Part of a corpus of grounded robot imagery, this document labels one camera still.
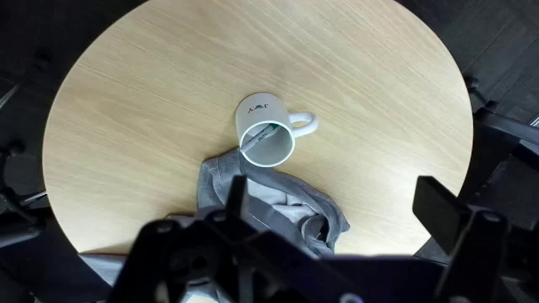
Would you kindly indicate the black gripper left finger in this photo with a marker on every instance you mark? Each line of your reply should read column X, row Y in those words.
column 235, row 196

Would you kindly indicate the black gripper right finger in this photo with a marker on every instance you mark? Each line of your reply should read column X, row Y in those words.
column 439, row 217

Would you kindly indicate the green marker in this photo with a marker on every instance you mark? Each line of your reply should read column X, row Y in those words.
column 259, row 137

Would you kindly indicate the grey crumpled cloth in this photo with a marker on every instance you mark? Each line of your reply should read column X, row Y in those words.
column 279, row 186

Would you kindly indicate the white ceramic mug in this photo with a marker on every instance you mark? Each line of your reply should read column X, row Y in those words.
column 257, row 111

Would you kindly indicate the black stand base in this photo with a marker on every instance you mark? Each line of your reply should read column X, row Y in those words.
column 18, row 171

